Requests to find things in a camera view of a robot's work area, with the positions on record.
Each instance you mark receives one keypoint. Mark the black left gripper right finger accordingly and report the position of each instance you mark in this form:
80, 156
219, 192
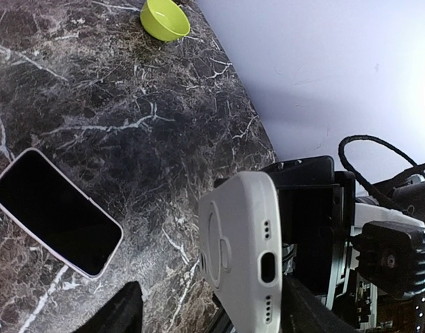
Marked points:
301, 311

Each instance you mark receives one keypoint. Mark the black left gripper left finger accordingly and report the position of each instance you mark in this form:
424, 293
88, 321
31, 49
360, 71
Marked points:
122, 313

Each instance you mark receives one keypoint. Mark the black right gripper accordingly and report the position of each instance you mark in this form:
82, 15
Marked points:
316, 205

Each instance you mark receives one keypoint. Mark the white phone case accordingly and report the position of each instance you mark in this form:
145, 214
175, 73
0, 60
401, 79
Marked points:
241, 250

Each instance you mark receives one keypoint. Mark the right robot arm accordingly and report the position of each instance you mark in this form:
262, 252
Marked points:
405, 192

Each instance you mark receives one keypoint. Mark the green bowl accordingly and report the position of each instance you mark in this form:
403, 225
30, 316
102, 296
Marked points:
164, 20

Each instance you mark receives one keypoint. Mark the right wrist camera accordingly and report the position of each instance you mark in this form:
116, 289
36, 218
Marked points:
388, 250

